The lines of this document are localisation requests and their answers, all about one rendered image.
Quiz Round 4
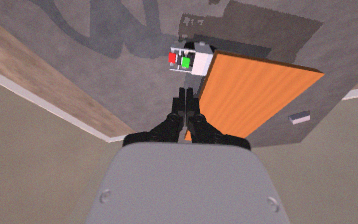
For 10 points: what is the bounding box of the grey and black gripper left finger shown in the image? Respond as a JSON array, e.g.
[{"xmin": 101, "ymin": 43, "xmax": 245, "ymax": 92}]
[{"xmin": 122, "ymin": 87, "xmax": 185, "ymax": 147}]

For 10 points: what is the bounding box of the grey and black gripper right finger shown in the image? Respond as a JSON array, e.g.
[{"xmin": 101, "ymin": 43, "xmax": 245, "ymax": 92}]
[{"xmin": 186, "ymin": 88, "xmax": 251, "ymax": 151}]

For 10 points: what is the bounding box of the orange wooden dolly on casters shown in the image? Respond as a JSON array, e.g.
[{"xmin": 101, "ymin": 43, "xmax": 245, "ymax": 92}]
[{"xmin": 169, "ymin": 42, "xmax": 325, "ymax": 138}]

